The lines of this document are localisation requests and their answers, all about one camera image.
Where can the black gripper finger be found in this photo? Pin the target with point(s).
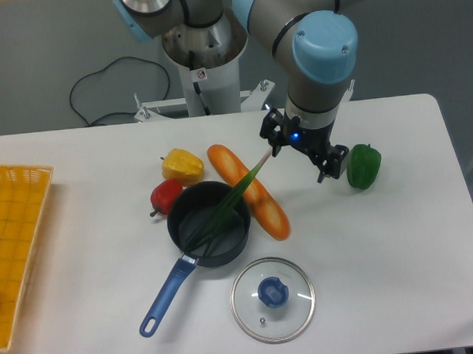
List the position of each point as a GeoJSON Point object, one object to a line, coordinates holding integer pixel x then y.
{"type": "Point", "coordinates": [271, 130]}
{"type": "Point", "coordinates": [333, 163]}

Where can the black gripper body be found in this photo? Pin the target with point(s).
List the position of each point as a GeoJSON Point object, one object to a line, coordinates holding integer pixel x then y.
{"type": "Point", "coordinates": [313, 142]}

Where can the glass pot lid blue knob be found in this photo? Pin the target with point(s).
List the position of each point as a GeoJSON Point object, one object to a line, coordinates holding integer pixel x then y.
{"type": "Point", "coordinates": [272, 300]}

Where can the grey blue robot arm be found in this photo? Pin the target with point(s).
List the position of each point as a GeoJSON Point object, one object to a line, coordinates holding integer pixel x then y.
{"type": "Point", "coordinates": [261, 20]}

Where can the green bell pepper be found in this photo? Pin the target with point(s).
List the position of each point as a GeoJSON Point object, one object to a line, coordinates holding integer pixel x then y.
{"type": "Point", "coordinates": [363, 167]}

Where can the orange baguette bread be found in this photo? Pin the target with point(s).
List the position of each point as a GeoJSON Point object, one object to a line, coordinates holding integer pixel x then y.
{"type": "Point", "coordinates": [265, 209]}

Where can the yellow bell pepper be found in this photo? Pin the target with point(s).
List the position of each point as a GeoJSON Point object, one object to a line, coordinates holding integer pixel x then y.
{"type": "Point", "coordinates": [182, 166]}

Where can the red bell pepper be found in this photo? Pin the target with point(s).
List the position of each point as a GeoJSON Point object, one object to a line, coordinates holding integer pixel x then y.
{"type": "Point", "coordinates": [163, 197]}

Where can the green scallion leaves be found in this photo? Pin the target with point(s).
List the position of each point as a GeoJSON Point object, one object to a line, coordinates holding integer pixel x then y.
{"type": "Point", "coordinates": [226, 205]}

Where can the yellow wicker basket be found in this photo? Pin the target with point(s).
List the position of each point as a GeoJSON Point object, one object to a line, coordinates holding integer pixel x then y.
{"type": "Point", "coordinates": [23, 195]}

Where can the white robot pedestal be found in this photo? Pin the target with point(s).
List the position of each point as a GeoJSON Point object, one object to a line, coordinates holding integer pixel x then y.
{"type": "Point", "coordinates": [317, 52]}

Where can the dark pot blue handle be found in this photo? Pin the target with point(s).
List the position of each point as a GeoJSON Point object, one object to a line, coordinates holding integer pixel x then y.
{"type": "Point", "coordinates": [189, 211]}

